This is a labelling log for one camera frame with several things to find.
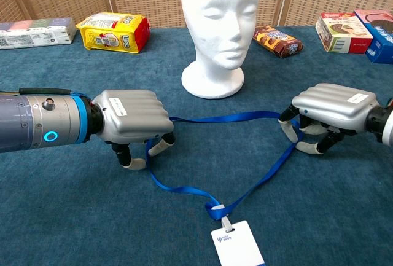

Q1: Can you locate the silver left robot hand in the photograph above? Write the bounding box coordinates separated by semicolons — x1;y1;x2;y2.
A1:
91;89;176;171

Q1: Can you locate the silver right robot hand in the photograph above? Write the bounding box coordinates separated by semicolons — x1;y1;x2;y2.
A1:
278;83;380;155

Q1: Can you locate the blue lanyard with white badge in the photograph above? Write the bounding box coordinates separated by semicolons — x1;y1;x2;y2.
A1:
145;111;305;266

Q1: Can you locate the white foam mannequin head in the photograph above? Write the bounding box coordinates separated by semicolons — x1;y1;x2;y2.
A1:
180;0;260;100

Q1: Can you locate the red white Nestle box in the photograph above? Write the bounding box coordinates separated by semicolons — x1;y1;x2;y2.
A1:
315;12;374;54

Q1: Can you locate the pink blue Oreo box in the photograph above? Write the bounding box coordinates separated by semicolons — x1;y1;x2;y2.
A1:
353;9;393;65

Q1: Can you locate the yellow Lipo biscuit bag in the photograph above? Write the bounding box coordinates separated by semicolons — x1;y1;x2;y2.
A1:
76;12;151;55

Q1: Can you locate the brown chocolate cookie pack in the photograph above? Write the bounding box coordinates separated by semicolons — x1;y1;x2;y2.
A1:
252;25;304;60

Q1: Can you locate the blue table cloth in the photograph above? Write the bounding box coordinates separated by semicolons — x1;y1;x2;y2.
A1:
0;25;393;266

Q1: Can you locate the multicolour tissue multipack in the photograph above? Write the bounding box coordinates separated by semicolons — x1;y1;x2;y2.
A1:
0;17;77;50

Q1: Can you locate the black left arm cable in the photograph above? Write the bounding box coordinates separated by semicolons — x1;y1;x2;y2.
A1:
0;87;93;100

